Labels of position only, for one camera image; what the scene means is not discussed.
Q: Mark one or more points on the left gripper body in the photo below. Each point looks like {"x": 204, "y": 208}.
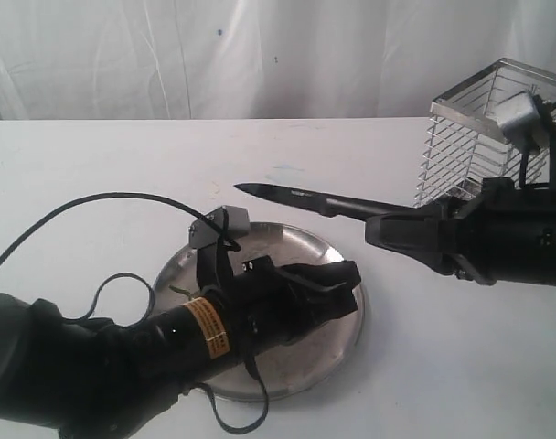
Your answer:
{"x": 243, "y": 314}

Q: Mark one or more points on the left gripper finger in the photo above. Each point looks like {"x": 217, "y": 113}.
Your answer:
{"x": 322, "y": 306}
{"x": 324, "y": 277}

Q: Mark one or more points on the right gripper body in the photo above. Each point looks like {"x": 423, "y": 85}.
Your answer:
{"x": 459, "y": 236}

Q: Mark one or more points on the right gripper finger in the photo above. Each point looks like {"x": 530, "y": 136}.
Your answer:
{"x": 442, "y": 263}
{"x": 408, "y": 234}

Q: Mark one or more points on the black knife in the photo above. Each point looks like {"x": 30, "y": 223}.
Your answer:
{"x": 328, "y": 205}

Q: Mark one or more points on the green chili pepper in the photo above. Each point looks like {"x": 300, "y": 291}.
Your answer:
{"x": 181, "y": 291}

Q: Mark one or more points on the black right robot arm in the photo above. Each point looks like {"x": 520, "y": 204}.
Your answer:
{"x": 503, "y": 234}

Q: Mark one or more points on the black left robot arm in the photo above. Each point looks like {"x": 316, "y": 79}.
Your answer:
{"x": 94, "y": 379}

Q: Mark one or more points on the round steel plate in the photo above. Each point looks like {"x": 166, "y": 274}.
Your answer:
{"x": 285, "y": 370}

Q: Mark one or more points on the chrome wire utensil holder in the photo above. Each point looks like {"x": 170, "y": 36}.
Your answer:
{"x": 464, "y": 145}

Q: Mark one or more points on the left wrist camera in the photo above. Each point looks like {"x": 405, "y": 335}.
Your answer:
{"x": 225, "y": 223}

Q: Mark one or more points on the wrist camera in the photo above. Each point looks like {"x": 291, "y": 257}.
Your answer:
{"x": 518, "y": 119}
{"x": 225, "y": 223}

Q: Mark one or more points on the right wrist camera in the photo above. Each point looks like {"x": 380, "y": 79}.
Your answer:
{"x": 518, "y": 119}

